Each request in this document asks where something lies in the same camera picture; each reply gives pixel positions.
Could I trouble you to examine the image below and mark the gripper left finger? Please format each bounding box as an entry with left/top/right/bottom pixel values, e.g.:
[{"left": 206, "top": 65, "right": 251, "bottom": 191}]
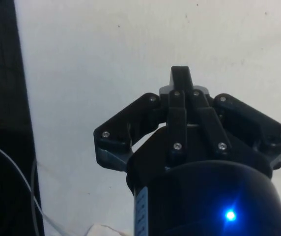
[{"left": 93, "top": 65, "right": 188, "bottom": 173}]

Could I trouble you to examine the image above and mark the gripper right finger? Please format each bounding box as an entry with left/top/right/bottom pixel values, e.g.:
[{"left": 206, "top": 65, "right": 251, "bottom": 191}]
[{"left": 181, "top": 65, "right": 281, "bottom": 171}]

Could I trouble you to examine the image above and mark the thin white cable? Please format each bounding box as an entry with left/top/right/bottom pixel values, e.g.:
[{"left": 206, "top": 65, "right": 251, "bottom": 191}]
[{"left": 0, "top": 138, "right": 66, "bottom": 231}]

